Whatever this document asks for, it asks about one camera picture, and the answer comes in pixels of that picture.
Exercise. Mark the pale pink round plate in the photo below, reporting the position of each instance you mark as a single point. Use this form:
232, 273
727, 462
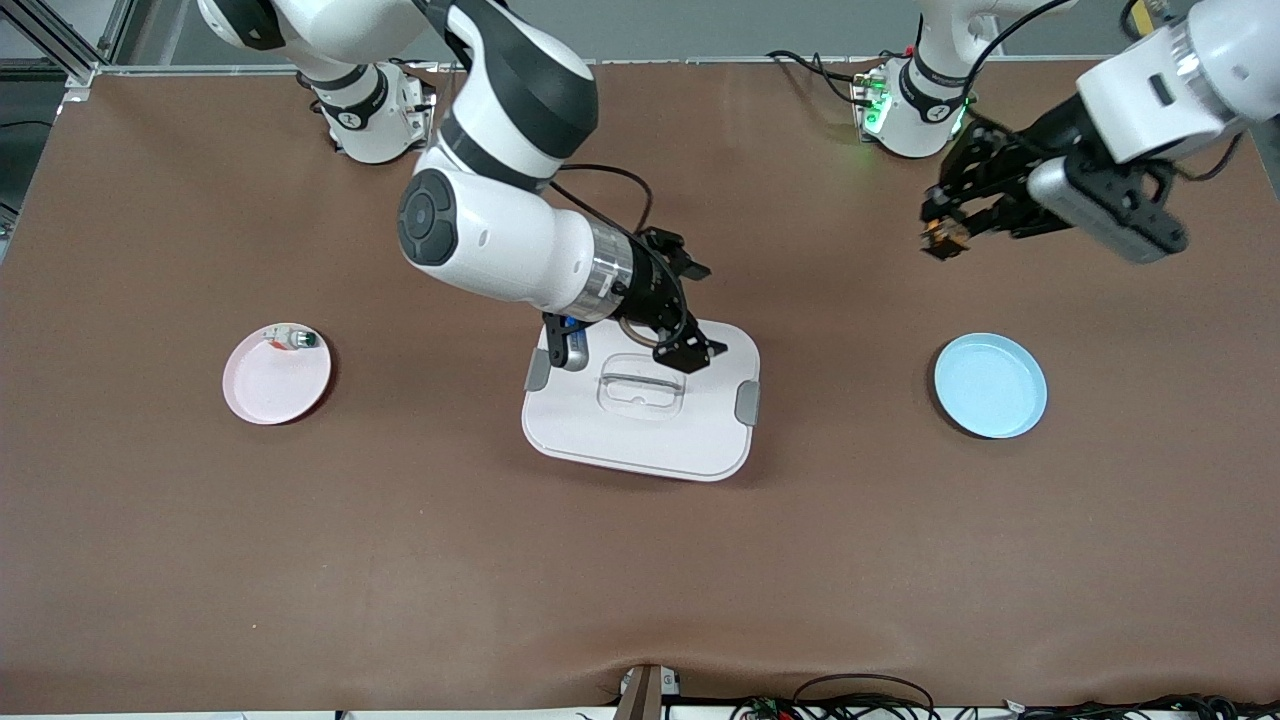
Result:
275, 390

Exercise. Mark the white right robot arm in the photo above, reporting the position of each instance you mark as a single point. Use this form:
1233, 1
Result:
500, 230

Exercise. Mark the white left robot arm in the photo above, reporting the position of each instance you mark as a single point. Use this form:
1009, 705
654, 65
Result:
1170, 90

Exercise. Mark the silver table edge rail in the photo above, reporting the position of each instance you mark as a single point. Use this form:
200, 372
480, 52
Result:
700, 63

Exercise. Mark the light blue round plate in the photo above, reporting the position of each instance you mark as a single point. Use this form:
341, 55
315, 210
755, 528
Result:
990, 390

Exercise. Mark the white lidded storage box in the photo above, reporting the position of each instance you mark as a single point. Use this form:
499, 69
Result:
640, 440

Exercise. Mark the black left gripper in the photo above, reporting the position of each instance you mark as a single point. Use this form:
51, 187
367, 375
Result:
1047, 133

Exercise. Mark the aluminium frame profile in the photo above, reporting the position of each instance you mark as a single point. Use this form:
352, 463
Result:
60, 45

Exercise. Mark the white and green switch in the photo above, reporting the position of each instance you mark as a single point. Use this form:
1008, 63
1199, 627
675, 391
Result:
295, 340

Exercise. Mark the camera stand post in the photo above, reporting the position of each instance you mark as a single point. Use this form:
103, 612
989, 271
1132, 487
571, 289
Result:
645, 695

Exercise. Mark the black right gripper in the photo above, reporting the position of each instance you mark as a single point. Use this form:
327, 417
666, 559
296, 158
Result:
651, 287

